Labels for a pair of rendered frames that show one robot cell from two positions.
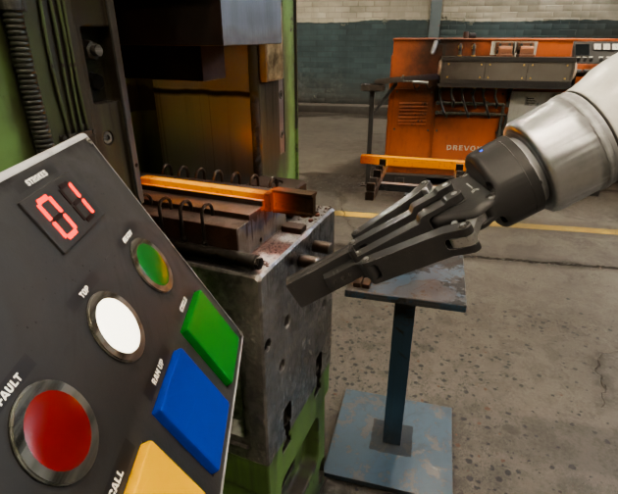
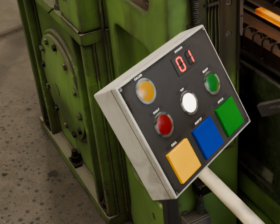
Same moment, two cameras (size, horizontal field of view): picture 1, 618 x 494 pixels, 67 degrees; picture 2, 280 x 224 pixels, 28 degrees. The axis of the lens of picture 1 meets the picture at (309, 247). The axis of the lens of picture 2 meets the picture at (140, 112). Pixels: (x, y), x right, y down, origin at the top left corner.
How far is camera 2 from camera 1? 92 cm
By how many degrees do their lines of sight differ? 39
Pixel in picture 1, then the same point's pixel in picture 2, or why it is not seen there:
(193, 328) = (219, 111)
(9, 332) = (159, 98)
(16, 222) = (168, 66)
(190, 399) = (206, 134)
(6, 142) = (180, 9)
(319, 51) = not seen: outside the picture
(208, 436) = (208, 147)
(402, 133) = not seen: outside the picture
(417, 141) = not seen: outside the picture
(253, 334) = not seen: outside the picture
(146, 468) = (182, 144)
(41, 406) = (162, 117)
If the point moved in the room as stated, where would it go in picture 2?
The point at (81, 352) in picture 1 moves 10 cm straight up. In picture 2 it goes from (175, 107) to (173, 69)
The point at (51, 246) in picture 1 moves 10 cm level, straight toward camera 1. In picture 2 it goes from (176, 74) to (171, 98)
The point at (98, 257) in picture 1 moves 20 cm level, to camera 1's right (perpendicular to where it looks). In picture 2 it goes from (190, 78) to (266, 104)
